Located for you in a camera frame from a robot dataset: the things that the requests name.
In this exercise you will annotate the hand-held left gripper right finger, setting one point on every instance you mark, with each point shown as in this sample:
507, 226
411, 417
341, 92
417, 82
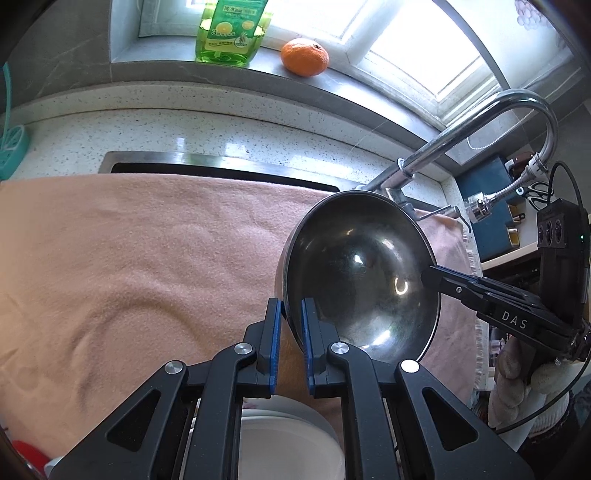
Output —
308, 341

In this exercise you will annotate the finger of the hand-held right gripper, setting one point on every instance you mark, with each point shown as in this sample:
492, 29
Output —
455, 286

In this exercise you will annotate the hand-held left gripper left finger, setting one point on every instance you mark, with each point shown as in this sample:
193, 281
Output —
274, 341

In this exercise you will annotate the large steel bowl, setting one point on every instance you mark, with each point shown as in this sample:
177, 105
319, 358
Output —
351, 277

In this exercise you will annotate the white oval plate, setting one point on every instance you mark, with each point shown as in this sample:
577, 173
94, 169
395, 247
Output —
286, 443

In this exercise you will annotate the small red steel bowl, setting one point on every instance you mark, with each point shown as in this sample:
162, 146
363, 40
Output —
27, 457

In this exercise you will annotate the person's right hand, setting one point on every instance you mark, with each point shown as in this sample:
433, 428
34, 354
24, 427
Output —
512, 374

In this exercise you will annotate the dark blue box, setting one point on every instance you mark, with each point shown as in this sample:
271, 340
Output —
489, 184

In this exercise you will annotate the chrome faucet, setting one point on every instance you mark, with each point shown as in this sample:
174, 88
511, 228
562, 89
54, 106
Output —
443, 143

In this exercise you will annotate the pink towel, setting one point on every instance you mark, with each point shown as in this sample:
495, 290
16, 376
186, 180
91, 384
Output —
138, 277

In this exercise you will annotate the steel sink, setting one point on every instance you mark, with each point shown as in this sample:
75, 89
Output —
221, 161

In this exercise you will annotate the window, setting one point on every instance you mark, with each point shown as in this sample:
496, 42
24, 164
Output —
406, 41

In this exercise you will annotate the orange mandarin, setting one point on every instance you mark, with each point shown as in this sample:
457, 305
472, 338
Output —
304, 57

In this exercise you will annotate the green dish soap bottle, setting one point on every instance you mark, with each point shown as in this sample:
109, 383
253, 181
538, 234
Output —
231, 32

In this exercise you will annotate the teal power strip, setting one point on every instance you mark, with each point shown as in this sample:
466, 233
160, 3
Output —
14, 152

